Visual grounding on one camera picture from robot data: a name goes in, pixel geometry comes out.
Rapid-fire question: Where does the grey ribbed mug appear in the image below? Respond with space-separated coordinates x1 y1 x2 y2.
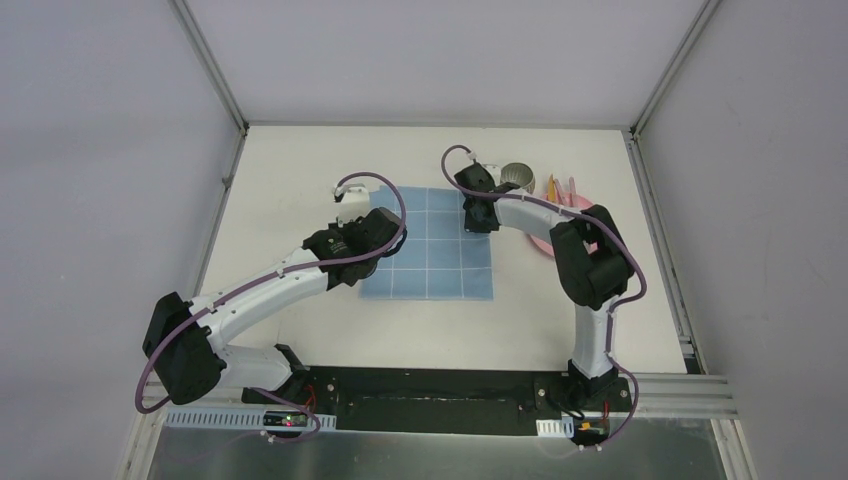
484 162 535 194

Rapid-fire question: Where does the blue checked cloth napkin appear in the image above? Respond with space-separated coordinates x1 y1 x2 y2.
359 186 494 301

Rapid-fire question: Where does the gold table knife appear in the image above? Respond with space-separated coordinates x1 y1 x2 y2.
546 175 558 203

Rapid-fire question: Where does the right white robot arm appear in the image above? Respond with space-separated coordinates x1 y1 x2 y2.
453 162 635 410

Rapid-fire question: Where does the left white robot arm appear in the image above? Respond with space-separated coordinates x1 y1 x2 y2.
142 207 406 405

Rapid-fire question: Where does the pink plate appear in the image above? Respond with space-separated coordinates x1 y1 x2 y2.
529 194 593 258

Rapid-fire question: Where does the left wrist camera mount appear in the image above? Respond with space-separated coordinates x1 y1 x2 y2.
333 184 371 227

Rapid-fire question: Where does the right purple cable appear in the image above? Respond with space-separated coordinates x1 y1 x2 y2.
440 144 649 452

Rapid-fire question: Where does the purple cable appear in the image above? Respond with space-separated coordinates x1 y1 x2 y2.
134 171 408 444
440 144 649 452

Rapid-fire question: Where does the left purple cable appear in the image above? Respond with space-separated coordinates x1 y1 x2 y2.
134 171 408 444

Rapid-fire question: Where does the pink handled fork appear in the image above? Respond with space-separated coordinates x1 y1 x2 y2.
552 179 571 206

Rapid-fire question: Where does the pink handled spoon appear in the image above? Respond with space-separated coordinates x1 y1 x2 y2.
568 176 578 204

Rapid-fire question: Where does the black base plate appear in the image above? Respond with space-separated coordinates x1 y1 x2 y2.
241 366 631 436

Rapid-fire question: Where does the aluminium frame rail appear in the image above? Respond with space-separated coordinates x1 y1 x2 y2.
119 373 757 479

